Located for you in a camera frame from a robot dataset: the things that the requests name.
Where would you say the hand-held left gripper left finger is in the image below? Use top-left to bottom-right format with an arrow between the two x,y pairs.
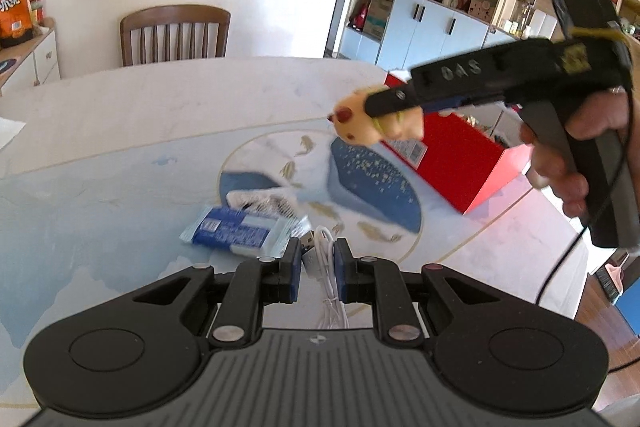
131,238 -> 304,349

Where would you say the white usb cable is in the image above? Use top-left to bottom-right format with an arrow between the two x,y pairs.
292,227 -> 352,331

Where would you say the orange snack bag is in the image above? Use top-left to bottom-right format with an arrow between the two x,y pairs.
0,0 -> 36,48

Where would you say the blue snack packet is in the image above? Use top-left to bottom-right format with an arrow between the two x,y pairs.
181,205 -> 311,256

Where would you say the silver white snack packet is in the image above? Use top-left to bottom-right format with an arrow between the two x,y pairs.
225,189 -> 301,220

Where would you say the white wooden sideboard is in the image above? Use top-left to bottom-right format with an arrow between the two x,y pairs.
0,19 -> 61,96

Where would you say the yellow plush toy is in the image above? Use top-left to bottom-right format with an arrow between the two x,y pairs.
327,87 -> 426,146

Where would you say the red cardboard box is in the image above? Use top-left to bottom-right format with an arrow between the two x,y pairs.
385,69 -> 534,215

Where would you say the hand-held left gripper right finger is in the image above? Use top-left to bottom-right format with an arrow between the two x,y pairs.
334,237 -> 503,349

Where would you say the white paper sheet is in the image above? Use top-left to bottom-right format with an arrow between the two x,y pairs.
0,117 -> 26,150

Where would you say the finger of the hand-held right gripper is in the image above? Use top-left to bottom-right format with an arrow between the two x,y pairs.
364,86 -> 427,118

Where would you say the brown cardboard box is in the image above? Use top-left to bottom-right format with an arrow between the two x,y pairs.
362,0 -> 394,38

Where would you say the person's right hand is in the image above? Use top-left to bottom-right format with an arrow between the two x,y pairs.
519,88 -> 640,219

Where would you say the brown wooden chair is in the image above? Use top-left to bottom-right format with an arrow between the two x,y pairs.
120,4 -> 232,68

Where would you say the red bag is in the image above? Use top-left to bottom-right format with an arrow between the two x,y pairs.
347,2 -> 371,30

